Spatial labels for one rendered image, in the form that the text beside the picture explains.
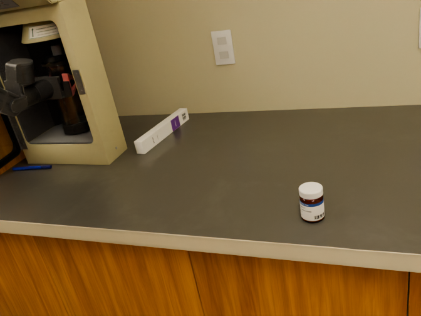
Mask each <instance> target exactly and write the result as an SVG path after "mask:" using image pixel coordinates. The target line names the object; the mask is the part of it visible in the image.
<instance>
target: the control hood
mask: <svg viewBox="0 0 421 316"><path fill-rule="evenodd" d="M13 1H14V2H15V3H16V4H17V5H19V7H15V8H8V9H1V10H0V12H5V11H12V10H16V9H23V8H30V7H35V6H42V5H46V4H53V3H57V0H13Z"/></svg>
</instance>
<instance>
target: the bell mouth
mask: <svg viewBox="0 0 421 316"><path fill-rule="evenodd" d="M57 38H60V34H59V31H58V28H57V26H56V24H55V23H54V22H53V21H40V22H36V23H28V24H23V32H22V41H21V42H22V43H23V44H30V43H39V42H43V41H49V40H54V39H57Z"/></svg>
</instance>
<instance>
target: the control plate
mask: <svg viewBox="0 0 421 316"><path fill-rule="evenodd" d="M1 1H4V3H3V4H2V3H1ZM15 7H19V5H17V4H16V3H15V2H14V1H13V0H0V10H1V9H8V8H15Z"/></svg>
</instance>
